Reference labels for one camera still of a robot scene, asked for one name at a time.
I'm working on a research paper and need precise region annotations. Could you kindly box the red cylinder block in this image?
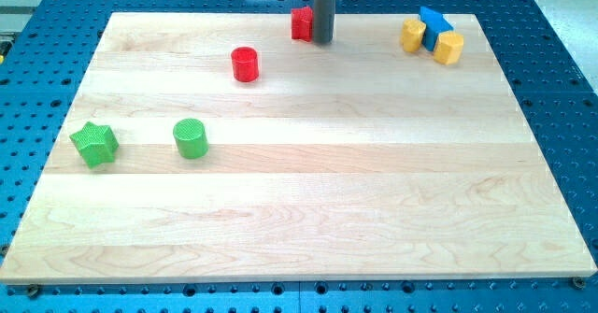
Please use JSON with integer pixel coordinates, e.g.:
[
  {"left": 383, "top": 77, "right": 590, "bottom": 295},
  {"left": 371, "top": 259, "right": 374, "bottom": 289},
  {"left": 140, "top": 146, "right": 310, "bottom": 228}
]
[{"left": 231, "top": 47, "right": 259, "bottom": 82}]

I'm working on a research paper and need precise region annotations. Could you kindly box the red star block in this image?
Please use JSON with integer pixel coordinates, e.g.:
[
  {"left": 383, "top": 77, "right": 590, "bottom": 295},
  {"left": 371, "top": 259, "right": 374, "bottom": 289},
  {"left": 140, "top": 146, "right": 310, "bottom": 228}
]
[{"left": 291, "top": 6, "right": 313, "bottom": 42}]

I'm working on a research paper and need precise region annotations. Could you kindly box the green star block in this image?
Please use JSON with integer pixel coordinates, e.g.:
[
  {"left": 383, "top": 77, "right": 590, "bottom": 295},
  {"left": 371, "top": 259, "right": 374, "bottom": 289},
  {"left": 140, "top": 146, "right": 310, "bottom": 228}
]
[{"left": 69, "top": 121, "right": 119, "bottom": 168}]

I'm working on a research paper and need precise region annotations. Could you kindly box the wooden board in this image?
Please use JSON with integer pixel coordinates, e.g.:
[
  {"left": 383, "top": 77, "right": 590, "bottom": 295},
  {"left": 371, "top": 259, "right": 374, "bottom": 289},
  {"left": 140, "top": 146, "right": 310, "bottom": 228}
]
[{"left": 1, "top": 12, "right": 596, "bottom": 285}]

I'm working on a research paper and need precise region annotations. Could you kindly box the green cylinder block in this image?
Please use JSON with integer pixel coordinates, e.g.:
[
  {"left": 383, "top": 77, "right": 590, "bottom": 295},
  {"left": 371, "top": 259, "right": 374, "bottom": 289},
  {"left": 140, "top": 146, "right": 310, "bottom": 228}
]
[{"left": 173, "top": 119, "right": 208, "bottom": 159}]

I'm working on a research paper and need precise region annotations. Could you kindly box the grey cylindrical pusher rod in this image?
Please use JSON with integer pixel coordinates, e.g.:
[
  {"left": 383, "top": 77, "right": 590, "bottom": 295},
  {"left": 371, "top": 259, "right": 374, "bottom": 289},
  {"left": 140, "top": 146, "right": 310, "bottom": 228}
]
[{"left": 312, "top": 0, "right": 336, "bottom": 45}]

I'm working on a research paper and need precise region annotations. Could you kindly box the yellow block left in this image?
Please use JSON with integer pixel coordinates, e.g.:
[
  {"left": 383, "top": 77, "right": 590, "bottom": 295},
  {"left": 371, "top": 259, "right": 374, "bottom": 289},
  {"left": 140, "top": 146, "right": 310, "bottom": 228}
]
[{"left": 400, "top": 19, "right": 426, "bottom": 52}]

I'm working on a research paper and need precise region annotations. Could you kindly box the yellow block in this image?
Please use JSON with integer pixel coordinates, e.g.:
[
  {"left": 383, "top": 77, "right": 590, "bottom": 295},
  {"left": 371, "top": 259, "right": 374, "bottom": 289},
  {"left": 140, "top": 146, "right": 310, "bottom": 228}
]
[
  {"left": 433, "top": 31, "right": 464, "bottom": 65},
  {"left": 400, "top": 19, "right": 426, "bottom": 52}
]

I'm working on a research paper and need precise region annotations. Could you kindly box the yellow block right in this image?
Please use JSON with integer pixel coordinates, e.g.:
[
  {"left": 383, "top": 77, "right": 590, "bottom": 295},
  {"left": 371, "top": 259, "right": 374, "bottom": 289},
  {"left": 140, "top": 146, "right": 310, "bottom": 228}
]
[{"left": 433, "top": 31, "right": 464, "bottom": 65}]

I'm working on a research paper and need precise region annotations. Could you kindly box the blue cube block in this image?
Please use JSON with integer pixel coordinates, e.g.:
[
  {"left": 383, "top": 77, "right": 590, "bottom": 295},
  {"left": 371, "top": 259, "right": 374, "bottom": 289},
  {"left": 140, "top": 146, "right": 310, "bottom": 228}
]
[{"left": 420, "top": 7, "right": 454, "bottom": 51}]

